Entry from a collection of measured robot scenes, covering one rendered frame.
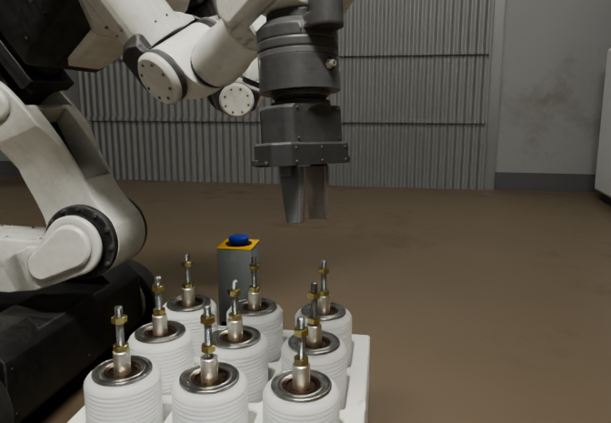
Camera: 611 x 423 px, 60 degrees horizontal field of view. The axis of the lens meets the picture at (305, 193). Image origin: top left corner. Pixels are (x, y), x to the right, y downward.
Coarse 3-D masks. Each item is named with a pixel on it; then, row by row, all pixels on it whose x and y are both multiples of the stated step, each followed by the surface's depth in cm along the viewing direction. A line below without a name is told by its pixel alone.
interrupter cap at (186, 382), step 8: (192, 368) 69; (224, 368) 69; (232, 368) 69; (184, 376) 67; (192, 376) 67; (200, 376) 68; (224, 376) 67; (232, 376) 67; (184, 384) 65; (192, 384) 65; (200, 384) 66; (208, 384) 66; (216, 384) 65; (224, 384) 65; (232, 384) 65; (192, 392) 64; (200, 392) 63; (208, 392) 63; (216, 392) 64
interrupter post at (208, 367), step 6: (204, 354) 67; (204, 360) 66; (210, 360) 66; (216, 360) 66; (204, 366) 66; (210, 366) 66; (216, 366) 66; (204, 372) 66; (210, 372) 66; (216, 372) 66; (204, 378) 66; (210, 378) 66; (216, 378) 67
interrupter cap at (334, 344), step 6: (294, 336) 78; (324, 336) 79; (330, 336) 78; (288, 342) 76; (294, 342) 76; (324, 342) 77; (330, 342) 76; (336, 342) 76; (294, 348) 74; (306, 348) 74; (312, 348) 75; (318, 348) 74; (324, 348) 74; (330, 348) 74; (336, 348) 75; (306, 354) 73; (312, 354) 73; (318, 354) 73; (324, 354) 73
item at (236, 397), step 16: (176, 384) 66; (240, 384) 66; (176, 400) 64; (192, 400) 63; (208, 400) 63; (224, 400) 63; (240, 400) 65; (176, 416) 64; (192, 416) 63; (208, 416) 63; (224, 416) 63; (240, 416) 65
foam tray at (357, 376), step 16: (288, 336) 95; (352, 336) 95; (368, 336) 95; (352, 352) 94; (368, 352) 89; (272, 368) 84; (352, 368) 84; (368, 368) 90; (352, 384) 79; (368, 384) 94; (352, 400) 75; (80, 416) 71; (256, 416) 71; (352, 416) 71
